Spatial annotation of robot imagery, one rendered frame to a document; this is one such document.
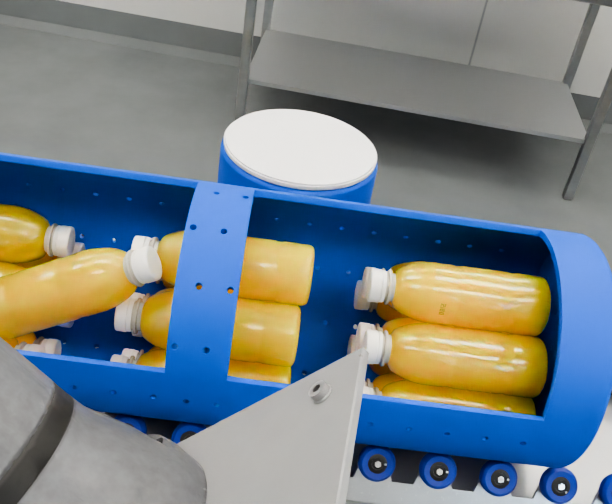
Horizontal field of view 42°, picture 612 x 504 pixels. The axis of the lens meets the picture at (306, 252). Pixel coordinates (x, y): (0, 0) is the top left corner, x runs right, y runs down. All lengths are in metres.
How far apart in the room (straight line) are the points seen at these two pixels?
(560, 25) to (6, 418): 4.03
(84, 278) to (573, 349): 0.52
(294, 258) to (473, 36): 3.46
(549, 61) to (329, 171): 3.09
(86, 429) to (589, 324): 0.59
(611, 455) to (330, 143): 0.70
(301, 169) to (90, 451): 0.97
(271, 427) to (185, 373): 0.39
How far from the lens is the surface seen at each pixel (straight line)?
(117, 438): 0.45
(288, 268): 0.87
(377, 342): 0.90
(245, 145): 1.40
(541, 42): 4.32
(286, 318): 0.87
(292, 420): 0.44
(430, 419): 0.87
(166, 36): 4.42
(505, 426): 0.89
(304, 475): 0.40
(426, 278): 0.90
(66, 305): 0.88
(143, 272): 0.85
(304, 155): 1.39
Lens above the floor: 1.71
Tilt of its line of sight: 36 degrees down
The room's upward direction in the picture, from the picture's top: 10 degrees clockwise
